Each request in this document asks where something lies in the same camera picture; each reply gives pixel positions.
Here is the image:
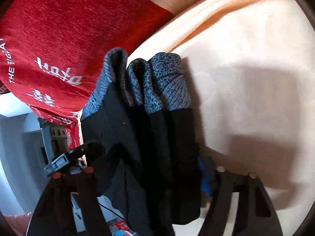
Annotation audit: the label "black pants grey patterned cuffs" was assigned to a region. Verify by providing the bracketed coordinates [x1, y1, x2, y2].
[81, 48, 201, 235]

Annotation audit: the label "white cabinet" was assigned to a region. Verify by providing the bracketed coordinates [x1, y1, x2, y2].
[1, 93, 67, 215]

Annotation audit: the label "red blanket white characters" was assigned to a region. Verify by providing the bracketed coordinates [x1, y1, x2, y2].
[1, 0, 200, 147]

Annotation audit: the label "black cable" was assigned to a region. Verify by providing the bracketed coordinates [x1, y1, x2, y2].
[98, 202, 126, 221]

